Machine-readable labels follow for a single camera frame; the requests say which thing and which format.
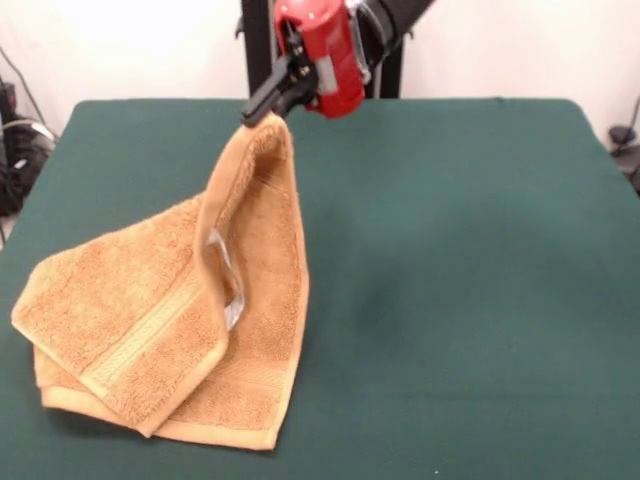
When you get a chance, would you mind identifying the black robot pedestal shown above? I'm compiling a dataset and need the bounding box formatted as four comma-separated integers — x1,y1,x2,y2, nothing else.
233,0,416,100

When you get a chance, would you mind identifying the black plug with cable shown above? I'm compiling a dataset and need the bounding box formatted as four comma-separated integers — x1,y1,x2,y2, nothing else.
607,125,640,197

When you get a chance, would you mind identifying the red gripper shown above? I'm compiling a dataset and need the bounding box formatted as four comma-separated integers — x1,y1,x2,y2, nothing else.
241,0,367,128

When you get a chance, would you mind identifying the tan terry towel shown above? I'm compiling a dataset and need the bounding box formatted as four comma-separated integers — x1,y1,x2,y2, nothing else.
10,112,312,453

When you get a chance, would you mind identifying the black equipment bundle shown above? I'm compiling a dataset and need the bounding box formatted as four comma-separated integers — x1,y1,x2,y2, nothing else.
0,117,57,217

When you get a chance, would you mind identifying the dark green table cloth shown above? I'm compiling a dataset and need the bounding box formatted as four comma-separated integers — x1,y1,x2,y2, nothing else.
0,97,640,480

